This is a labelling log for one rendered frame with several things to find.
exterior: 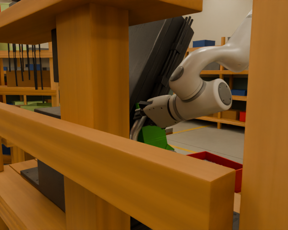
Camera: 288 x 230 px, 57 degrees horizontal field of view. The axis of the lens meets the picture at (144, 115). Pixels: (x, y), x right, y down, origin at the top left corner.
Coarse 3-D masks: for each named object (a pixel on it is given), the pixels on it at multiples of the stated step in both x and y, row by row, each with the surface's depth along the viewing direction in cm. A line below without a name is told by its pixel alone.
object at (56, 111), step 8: (40, 112) 99; (48, 112) 94; (56, 112) 93; (40, 168) 105; (48, 168) 98; (40, 176) 106; (48, 176) 99; (56, 176) 94; (40, 184) 107; (48, 184) 100; (56, 184) 95; (48, 192) 101; (56, 192) 96; (56, 200) 96; (64, 200) 91; (64, 208) 92
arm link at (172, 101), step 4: (172, 96) 77; (172, 100) 75; (172, 104) 75; (172, 108) 75; (172, 112) 75; (176, 112) 74; (176, 116) 75; (180, 116) 75; (180, 120) 76; (184, 120) 77
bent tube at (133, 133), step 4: (144, 116) 90; (136, 120) 89; (140, 120) 89; (144, 120) 90; (136, 124) 88; (140, 124) 88; (132, 128) 87; (136, 128) 87; (140, 128) 88; (132, 132) 86; (136, 132) 86; (132, 136) 86; (136, 136) 86; (136, 140) 86
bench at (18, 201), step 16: (32, 160) 153; (0, 176) 129; (16, 176) 129; (0, 192) 112; (16, 192) 112; (32, 192) 112; (0, 208) 112; (16, 208) 99; (32, 208) 99; (48, 208) 99; (0, 224) 138; (16, 224) 97; (32, 224) 88; (48, 224) 88; (64, 224) 88
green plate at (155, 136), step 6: (138, 108) 94; (144, 126) 94; (150, 126) 96; (156, 126) 98; (144, 132) 94; (150, 132) 96; (156, 132) 98; (162, 132) 100; (138, 138) 97; (144, 138) 93; (150, 138) 95; (156, 138) 97; (162, 138) 99; (150, 144) 95; (156, 144) 97; (162, 144) 99
